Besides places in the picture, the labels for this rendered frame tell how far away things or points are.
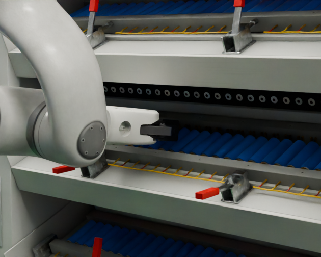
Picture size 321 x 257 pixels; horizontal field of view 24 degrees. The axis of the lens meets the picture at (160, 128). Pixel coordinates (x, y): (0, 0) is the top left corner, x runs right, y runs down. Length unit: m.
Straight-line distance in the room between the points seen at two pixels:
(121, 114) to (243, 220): 0.21
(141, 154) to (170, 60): 0.17
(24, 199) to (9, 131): 0.45
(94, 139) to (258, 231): 0.25
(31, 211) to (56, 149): 0.47
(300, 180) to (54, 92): 0.33
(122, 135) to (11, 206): 0.35
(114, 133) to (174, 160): 0.13
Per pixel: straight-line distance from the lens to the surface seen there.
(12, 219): 1.29
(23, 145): 0.89
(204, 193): 0.92
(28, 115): 0.88
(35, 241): 1.33
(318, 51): 0.89
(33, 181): 1.24
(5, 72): 1.26
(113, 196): 1.11
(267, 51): 0.93
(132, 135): 1.00
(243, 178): 0.97
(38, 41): 0.83
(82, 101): 0.83
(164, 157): 1.08
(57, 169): 1.09
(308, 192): 0.95
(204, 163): 1.03
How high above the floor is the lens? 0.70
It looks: 7 degrees down
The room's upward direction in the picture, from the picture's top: straight up
